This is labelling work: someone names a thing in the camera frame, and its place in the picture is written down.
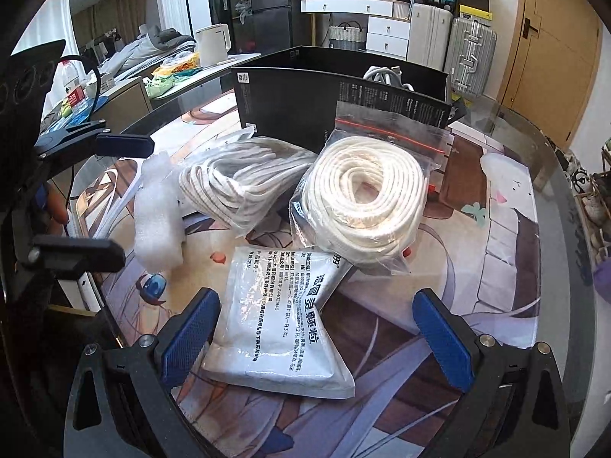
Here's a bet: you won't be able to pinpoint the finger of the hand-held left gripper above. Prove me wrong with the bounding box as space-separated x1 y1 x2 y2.
16 235 126 274
34 118 155 159

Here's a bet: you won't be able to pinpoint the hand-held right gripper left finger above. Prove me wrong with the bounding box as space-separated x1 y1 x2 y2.
64 287 223 458

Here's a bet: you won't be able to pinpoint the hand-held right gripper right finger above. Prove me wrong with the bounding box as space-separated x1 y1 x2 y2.
412 289 571 458

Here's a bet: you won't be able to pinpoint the white printed packet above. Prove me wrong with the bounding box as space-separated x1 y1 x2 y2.
200 245 356 399

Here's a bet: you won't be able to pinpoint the bagged thick white rope coil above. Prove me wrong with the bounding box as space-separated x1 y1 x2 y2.
289 102 454 275

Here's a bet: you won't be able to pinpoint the black cardboard box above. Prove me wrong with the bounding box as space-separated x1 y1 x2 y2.
230 46 466 153

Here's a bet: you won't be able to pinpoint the person's left hand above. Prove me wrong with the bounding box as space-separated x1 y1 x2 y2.
36 185 71 226

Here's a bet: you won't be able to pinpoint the white side table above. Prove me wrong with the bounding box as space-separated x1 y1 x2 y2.
102 52 263 134

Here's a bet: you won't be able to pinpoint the clear plastic bottle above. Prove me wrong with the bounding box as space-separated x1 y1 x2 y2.
55 57 89 106

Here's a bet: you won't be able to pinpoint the blue plastic packet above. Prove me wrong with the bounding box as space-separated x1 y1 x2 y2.
45 100 103 132

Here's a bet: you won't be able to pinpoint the green packets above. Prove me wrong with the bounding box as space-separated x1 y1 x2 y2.
145 74 175 98

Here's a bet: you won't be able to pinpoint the white foam wrap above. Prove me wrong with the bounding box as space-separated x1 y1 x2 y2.
134 153 188 273

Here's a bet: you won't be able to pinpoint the yellow snack packet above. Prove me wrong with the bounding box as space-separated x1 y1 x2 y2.
160 52 201 77

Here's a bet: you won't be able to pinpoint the pile of grey clothes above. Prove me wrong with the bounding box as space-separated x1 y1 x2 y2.
100 24 199 79

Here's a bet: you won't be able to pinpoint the printed desk mat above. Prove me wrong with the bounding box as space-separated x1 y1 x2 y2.
71 100 542 458

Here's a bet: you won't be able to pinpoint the beige curtain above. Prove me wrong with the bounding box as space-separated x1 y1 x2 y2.
71 0 163 48

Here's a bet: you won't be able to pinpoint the white electric kettle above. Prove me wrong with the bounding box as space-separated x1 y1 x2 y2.
196 24 233 68

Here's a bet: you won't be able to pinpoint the purple bag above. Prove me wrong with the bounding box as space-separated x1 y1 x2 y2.
592 255 611 303

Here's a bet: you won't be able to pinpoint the black fridge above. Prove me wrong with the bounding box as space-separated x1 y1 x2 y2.
248 0 325 53

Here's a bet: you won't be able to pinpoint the shoe rack with shoes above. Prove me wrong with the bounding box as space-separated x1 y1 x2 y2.
556 138 611 268

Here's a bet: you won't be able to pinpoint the woven basket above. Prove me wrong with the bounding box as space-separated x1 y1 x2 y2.
328 21 367 51

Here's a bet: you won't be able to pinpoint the white dresser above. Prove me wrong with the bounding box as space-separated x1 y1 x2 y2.
301 0 414 60

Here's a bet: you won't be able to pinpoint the silver suitcase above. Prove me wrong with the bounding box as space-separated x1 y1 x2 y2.
445 16 497 98

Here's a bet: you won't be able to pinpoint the white suitcase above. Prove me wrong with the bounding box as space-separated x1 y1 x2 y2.
407 2 453 71

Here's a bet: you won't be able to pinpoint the wooden door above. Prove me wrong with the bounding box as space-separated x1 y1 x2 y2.
496 0 602 148

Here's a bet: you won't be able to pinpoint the black cable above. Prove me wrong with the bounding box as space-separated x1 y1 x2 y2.
62 56 104 122

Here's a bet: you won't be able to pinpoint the bagged thin white rope bundle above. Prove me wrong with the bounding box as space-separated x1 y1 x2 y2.
179 136 318 239

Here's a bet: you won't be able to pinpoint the white cable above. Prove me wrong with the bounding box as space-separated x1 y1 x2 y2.
363 66 414 91

